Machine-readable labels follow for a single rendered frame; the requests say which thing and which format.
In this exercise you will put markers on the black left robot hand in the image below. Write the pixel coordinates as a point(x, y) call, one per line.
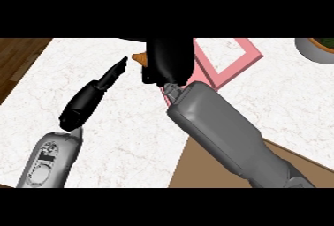
point(84, 103)

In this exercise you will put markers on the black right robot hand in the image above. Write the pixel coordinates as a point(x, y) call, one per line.
point(168, 61)

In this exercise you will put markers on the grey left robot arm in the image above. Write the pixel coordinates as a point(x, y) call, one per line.
point(49, 161)

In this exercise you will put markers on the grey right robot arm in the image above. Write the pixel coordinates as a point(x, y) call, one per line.
point(235, 138)

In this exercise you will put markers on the brown croissant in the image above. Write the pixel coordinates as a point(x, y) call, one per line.
point(139, 57)

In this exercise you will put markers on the pink tray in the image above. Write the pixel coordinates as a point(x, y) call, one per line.
point(226, 69)

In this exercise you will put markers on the brown cardboard box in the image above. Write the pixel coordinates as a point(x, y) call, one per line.
point(278, 167)

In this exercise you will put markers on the grey plant pot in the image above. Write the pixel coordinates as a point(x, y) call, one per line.
point(315, 50)

